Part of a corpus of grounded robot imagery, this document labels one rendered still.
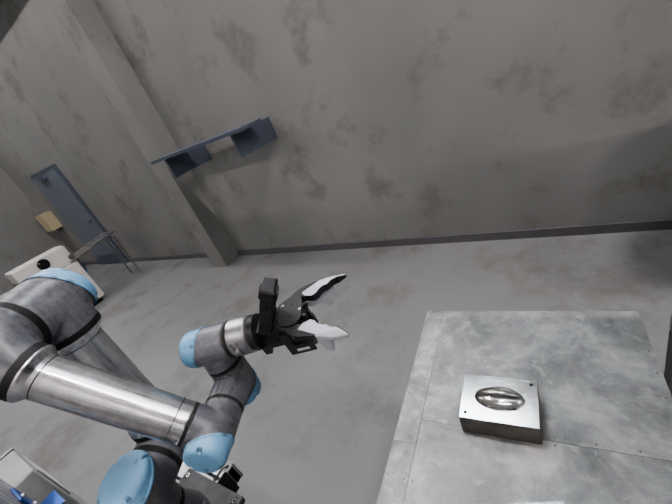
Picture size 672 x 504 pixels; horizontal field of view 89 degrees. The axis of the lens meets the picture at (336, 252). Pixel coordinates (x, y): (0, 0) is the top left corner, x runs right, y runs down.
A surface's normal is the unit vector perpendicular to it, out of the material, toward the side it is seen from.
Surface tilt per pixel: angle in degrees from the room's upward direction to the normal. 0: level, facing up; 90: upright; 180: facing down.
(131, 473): 7
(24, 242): 90
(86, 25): 90
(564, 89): 90
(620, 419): 0
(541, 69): 90
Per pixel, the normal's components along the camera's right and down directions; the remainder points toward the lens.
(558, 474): -0.35, -0.83
